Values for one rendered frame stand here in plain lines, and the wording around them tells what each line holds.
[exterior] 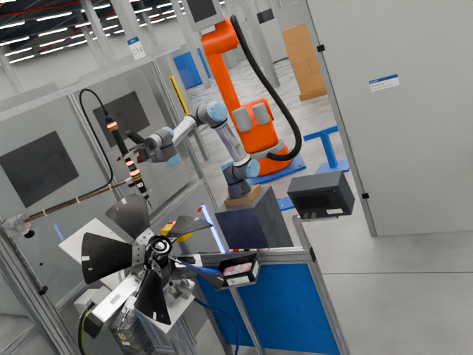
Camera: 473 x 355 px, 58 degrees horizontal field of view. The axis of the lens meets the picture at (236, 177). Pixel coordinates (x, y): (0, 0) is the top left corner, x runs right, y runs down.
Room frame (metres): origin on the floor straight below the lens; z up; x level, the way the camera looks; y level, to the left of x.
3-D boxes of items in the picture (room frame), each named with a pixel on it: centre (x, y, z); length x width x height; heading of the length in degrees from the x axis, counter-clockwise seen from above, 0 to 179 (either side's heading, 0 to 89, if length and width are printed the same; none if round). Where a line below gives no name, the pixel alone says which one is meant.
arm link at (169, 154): (2.22, 0.29, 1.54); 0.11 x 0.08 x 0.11; 42
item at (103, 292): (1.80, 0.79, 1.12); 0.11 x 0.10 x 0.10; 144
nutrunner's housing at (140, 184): (1.99, 0.44, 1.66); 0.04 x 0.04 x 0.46
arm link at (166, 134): (2.20, 0.27, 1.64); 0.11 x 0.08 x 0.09; 142
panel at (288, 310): (2.22, 0.15, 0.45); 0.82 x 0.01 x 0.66; 54
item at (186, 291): (1.97, 0.46, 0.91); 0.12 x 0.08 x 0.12; 54
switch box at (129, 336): (2.01, 0.84, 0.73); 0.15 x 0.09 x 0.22; 54
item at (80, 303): (2.18, 1.02, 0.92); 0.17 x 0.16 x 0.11; 54
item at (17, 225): (2.00, 1.06, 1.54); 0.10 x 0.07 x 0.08; 89
